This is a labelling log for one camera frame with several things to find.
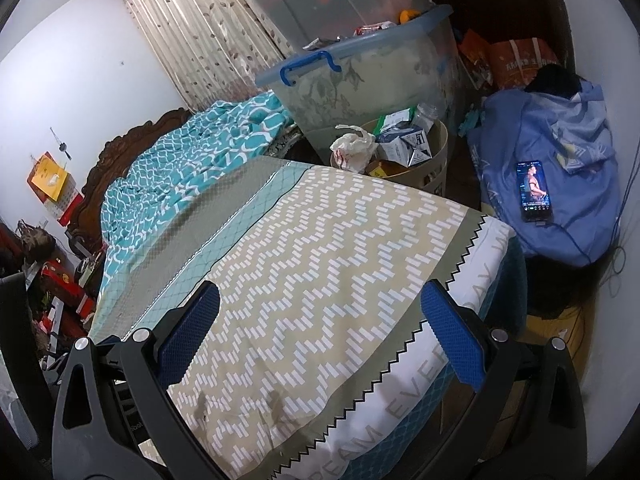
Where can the carved wooden headboard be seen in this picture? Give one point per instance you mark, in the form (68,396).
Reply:
(125,145)

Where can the small green label bottle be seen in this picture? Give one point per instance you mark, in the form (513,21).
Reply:
(427,117)

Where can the blue cloth bundle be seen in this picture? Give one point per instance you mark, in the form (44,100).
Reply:
(575,200)

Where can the yellow toy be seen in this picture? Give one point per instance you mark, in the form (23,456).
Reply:
(409,16)

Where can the teal patterned blanket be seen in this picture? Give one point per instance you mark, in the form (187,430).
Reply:
(165,175)

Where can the orange shopping bag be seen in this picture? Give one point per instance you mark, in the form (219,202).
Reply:
(515,60)

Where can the green white carton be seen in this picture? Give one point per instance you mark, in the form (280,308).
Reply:
(395,120)

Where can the red gift box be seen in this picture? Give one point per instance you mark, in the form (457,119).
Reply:
(65,285)

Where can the beige waste basket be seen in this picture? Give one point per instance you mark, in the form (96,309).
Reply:
(427,175)

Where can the hanging keys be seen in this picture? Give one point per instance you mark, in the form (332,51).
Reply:
(61,145)

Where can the grey metal shelf rack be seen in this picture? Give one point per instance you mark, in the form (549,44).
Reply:
(55,327)

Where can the zigzag patterned bed sheet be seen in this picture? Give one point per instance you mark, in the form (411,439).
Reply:
(310,285)

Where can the beige leaf print curtain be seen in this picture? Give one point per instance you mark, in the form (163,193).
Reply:
(200,25)

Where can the black smartphone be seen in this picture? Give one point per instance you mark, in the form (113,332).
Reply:
(535,190)

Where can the red yellow wall calendar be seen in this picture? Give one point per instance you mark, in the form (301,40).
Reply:
(52,185)

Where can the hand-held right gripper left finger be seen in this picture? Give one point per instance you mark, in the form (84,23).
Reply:
(191,320)

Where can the brown handbag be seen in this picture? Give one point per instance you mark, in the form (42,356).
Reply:
(36,240)

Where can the black cloth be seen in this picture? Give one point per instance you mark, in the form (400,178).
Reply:
(555,80)

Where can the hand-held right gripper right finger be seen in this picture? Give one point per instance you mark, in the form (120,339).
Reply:
(450,325)

